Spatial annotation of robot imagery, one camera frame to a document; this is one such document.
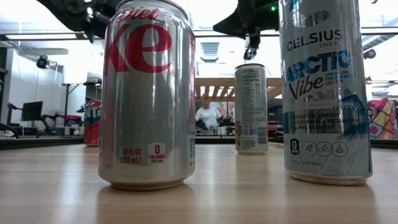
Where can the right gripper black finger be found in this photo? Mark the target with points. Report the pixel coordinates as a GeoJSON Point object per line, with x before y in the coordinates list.
{"type": "Point", "coordinates": [230, 26]}

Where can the silver Diet Coke can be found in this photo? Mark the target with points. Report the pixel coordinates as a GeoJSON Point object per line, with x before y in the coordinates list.
{"type": "Point", "coordinates": [146, 109]}

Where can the black computer monitor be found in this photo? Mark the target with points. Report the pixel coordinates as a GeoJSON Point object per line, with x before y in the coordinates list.
{"type": "Point", "coordinates": [32, 111]}

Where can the ceiling air vent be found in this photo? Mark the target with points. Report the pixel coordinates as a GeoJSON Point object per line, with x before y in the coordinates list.
{"type": "Point", "coordinates": [210, 51]}

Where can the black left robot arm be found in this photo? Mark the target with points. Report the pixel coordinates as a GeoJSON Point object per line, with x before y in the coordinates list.
{"type": "Point", "coordinates": [68, 15]}

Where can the grey ceiling duct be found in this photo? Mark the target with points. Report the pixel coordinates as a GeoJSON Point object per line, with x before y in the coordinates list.
{"type": "Point", "coordinates": [376, 42]}

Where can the colourful patchwork cloth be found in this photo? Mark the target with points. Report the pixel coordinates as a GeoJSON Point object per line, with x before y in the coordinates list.
{"type": "Point", "coordinates": [382, 118]}

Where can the white wall cabinet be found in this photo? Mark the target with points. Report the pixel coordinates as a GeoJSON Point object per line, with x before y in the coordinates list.
{"type": "Point", "coordinates": [74, 74]}

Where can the black-legged table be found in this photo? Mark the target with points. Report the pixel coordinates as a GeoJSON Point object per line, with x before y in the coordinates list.
{"type": "Point", "coordinates": [66, 99]}

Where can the black ceiling-mounted camera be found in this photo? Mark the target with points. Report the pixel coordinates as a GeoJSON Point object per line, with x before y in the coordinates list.
{"type": "Point", "coordinates": [369, 53]}
{"type": "Point", "coordinates": [249, 54]}
{"type": "Point", "coordinates": [42, 62]}

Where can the wooden slatted shelf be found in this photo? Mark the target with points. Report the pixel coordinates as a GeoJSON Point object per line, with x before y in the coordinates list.
{"type": "Point", "coordinates": [214, 82]}

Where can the black metal table frame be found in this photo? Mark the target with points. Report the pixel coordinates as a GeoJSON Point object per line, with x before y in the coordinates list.
{"type": "Point", "coordinates": [40, 143]}

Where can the white Celsius slim can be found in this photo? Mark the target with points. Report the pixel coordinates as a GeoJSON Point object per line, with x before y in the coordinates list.
{"type": "Point", "coordinates": [323, 93]}
{"type": "Point", "coordinates": [251, 109]}

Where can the person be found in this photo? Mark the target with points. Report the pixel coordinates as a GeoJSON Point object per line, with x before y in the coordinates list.
{"type": "Point", "coordinates": [207, 116]}

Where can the orange Fanta soda can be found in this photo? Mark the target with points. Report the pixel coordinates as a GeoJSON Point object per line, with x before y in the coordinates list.
{"type": "Point", "coordinates": [92, 124]}

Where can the black background robot arm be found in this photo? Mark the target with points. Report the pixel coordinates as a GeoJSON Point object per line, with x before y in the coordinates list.
{"type": "Point", "coordinates": [10, 107]}
{"type": "Point", "coordinates": [225, 121]}
{"type": "Point", "coordinates": [46, 119]}

